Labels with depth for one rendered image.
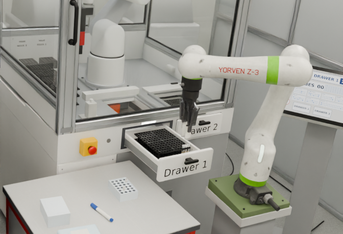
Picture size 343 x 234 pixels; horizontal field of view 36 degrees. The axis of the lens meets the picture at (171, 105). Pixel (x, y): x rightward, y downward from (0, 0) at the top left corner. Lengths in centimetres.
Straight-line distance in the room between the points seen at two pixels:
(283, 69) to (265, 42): 225
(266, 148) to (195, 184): 80
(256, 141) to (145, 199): 54
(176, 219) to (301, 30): 223
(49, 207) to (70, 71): 57
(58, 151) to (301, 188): 147
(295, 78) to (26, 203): 118
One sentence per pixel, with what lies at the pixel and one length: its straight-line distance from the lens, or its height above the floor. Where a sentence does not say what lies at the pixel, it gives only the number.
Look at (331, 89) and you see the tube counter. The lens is 296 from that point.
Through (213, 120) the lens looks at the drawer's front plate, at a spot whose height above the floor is 90.
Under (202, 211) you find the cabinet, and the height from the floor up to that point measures 30.
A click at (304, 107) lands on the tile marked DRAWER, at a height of 101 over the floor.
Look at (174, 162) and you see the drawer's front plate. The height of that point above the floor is 90.
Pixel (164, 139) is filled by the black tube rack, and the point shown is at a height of 90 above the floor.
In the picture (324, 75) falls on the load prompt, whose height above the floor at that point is 116.
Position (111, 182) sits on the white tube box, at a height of 80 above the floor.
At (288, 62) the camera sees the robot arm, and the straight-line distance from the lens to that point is 212.
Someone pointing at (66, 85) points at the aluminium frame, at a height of 118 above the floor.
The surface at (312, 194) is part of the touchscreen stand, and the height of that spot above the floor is 47.
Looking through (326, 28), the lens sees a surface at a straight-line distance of 387.
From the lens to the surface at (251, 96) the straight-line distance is 452.
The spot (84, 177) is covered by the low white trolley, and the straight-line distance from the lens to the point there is 243.
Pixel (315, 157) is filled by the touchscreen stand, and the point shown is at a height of 71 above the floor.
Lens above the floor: 197
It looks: 22 degrees down
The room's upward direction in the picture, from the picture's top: 7 degrees clockwise
